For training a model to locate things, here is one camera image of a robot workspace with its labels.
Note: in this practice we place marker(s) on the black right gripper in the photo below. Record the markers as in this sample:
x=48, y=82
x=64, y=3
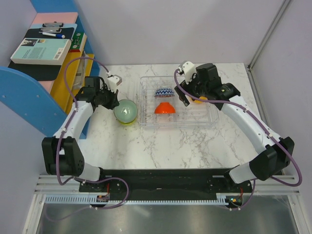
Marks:
x=187, y=87

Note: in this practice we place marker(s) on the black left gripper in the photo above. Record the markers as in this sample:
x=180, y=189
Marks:
x=114, y=102

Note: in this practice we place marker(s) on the blue orange patterned bowl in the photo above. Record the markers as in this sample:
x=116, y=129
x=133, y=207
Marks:
x=164, y=93

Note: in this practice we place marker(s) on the solid orange bowl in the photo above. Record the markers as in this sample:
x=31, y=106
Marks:
x=165, y=108

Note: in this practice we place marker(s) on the yellow bowl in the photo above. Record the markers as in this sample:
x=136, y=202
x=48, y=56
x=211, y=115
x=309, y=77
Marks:
x=199, y=101

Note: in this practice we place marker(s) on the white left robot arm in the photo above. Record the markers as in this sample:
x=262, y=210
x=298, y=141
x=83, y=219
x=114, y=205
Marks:
x=61, y=152

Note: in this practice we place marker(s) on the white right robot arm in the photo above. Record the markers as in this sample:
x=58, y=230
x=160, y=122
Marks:
x=273, y=151

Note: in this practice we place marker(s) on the pale green-grey bowl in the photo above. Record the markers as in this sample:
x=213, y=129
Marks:
x=126, y=108

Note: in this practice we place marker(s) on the clear plastic sleeve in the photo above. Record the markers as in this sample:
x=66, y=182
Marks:
x=80, y=74

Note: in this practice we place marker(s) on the lime green bowl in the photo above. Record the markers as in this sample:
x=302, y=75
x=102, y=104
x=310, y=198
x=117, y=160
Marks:
x=126, y=120

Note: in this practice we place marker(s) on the green book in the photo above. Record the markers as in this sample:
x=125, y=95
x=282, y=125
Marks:
x=78, y=42

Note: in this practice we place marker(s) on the black clipboard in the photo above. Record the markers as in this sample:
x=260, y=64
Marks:
x=37, y=72

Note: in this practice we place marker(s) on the blue white marker pen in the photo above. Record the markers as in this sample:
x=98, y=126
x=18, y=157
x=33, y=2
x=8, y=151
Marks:
x=59, y=36

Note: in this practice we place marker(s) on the teal paperback book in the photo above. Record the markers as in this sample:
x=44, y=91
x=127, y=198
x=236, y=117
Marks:
x=41, y=51

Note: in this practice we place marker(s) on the blue shelf unit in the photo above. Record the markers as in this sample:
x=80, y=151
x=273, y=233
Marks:
x=29, y=98

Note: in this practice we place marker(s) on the pink board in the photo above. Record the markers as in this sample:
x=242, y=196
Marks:
x=68, y=18

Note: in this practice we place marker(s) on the light blue clipboard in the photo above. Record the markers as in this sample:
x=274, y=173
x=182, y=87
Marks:
x=56, y=25

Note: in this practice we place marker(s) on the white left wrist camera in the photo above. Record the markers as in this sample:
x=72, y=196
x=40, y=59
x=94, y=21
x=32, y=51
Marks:
x=112, y=82

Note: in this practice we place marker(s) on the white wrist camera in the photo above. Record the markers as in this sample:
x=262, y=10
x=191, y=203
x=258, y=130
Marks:
x=112, y=82
x=187, y=69

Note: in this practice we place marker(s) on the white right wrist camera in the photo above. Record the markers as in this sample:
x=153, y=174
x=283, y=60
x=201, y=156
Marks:
x=187, y=69

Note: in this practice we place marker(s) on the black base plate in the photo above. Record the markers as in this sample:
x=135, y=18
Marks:
x=163, y=184

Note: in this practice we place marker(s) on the white cable duct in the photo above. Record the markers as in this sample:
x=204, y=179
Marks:
x=105, y=200

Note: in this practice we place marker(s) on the aluminium frame rail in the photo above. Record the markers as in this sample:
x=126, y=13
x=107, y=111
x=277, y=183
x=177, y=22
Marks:
x=269, y=33

